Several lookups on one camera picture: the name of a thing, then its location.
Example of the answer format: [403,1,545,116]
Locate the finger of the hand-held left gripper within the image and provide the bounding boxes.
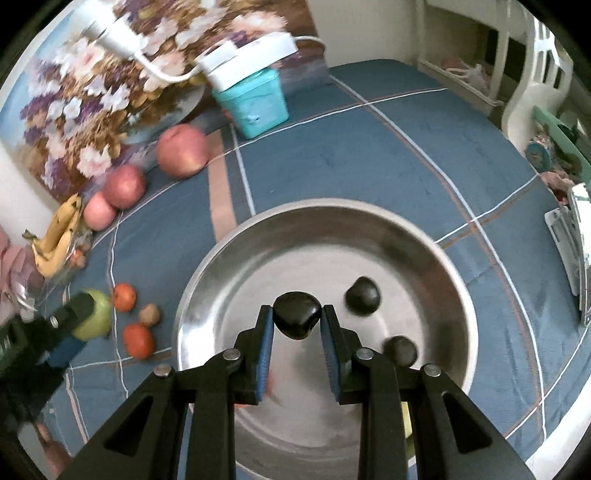
[46,336,88,370]
[44,293,96,343]

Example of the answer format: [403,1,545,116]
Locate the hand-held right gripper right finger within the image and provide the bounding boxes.
[321,305,536,480]

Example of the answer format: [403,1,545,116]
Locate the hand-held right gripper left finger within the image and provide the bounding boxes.
[69,305,278,480]

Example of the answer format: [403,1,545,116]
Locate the large green fruit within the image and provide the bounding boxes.
[71,289,114,341]

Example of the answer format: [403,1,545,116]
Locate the dark round fruit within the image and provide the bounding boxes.
[383,335,419,367]
[345,276,382,316]
[273,292,321,340]

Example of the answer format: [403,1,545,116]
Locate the round stainless steel plate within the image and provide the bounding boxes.
[172,198,478,480]

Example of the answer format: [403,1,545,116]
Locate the person's left hand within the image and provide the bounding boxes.
[34,420,72,478]

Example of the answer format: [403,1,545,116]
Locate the clear glass fruit bowl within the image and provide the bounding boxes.
[65,226,94,271]

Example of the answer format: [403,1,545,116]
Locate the yellow banana bunch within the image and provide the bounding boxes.
[23,194,84,278]

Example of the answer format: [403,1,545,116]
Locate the small pink apple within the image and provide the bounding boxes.
[83,193,118,232]

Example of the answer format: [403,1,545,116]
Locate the medium red apple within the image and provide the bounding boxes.
[102,165,147,210]

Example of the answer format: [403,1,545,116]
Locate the large red apple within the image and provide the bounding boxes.
[156,124,209,180]

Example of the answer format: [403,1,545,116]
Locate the floral painting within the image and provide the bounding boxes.
[0,0,324,204]

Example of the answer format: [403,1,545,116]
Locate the teal plastic box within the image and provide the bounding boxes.
[213,69,289,140]

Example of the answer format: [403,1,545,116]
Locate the silver metal tool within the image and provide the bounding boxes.
[544,182,591,328]

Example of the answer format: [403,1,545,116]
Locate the teal round tin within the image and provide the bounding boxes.
[526,138,555,169]

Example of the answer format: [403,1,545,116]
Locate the white shelf rack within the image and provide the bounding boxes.
[416,0,513,107]

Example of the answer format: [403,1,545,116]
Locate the white chair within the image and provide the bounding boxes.
[501,9,591,153]

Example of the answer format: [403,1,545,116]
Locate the white cable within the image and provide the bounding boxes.
[293,34,328,51]

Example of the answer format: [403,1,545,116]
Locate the green frame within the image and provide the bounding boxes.
[531,106,591,172]

